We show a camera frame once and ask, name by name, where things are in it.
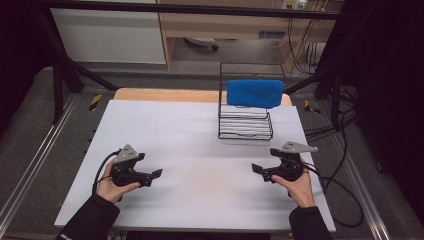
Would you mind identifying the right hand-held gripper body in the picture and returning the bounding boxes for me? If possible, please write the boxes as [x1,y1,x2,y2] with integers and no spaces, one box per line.
[262,140,319,183]

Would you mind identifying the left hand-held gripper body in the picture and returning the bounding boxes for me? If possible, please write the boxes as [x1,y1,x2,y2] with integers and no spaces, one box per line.
[109,143,153,188]

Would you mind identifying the black wire rack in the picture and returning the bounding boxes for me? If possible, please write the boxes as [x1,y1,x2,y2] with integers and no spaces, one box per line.
[217,61,287,141]

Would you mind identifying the blue microfibre towel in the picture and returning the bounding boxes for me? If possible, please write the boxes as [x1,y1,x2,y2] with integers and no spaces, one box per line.
[226,79,285,110]

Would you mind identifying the person's left hand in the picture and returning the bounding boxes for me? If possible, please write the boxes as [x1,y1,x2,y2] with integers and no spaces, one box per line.
[95,161,142,205]

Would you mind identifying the person's right hand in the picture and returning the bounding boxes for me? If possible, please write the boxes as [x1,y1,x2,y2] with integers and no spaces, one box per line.
[271,158,316,209]

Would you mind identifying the black metal stand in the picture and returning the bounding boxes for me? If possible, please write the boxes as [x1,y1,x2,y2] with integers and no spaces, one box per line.
[35,13,120,125]
[284,63,344,129]

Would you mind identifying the white cabinet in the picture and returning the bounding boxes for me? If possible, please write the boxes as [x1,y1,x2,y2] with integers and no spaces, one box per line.
[50,0,167,65]

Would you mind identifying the white chair base with caster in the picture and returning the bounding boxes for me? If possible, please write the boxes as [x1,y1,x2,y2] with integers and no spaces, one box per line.
[184,36,220,52]

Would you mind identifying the light wooden desk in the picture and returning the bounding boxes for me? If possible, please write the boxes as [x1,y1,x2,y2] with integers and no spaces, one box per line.
[155,0,345,70]

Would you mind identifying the white power strip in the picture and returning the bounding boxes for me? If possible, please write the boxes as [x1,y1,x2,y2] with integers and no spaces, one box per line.
[281,0,308,11]

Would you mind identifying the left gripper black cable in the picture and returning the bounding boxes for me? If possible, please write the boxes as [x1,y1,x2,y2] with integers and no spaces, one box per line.
[91,149,121,195]

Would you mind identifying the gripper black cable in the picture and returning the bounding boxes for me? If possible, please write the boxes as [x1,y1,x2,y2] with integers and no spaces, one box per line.
[91,149,121,195]
[301,161,365,229]

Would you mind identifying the black floor cables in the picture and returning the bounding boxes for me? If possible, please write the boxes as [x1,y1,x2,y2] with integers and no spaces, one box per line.
[303,84,359,143]

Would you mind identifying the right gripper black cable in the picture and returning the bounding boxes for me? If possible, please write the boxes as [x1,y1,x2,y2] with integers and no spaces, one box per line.
[301,161,365,229]

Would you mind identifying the aluminium floor rail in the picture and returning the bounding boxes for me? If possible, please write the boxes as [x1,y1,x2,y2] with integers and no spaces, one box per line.
[332,132,396,240]
[0,95,80,228]

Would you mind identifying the hanging black cables bundle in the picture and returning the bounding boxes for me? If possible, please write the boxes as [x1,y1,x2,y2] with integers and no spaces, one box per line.
[287,17,327,76]

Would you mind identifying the black metal frame bar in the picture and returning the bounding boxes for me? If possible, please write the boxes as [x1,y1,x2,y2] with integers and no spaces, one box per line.
[33,2,346,20]

